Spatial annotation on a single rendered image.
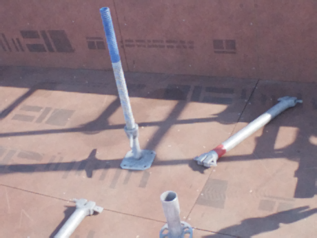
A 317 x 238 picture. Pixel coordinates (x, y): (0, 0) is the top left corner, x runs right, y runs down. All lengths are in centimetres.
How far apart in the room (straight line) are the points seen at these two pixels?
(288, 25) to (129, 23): 99
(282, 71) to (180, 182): 101
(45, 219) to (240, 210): 83
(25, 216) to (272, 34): 160
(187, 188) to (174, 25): 114
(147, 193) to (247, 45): 111
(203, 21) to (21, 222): 150
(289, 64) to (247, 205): 106
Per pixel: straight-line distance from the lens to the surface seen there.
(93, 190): 210
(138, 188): 204
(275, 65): 268
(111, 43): 189
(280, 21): 257
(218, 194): 194
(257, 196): 192
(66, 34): 323
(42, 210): 209
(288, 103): 243
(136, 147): 214
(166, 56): 289
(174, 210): 157
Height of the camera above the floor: 129
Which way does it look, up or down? 30 degrees down
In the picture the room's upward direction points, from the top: 11 degrees counter-clockwise
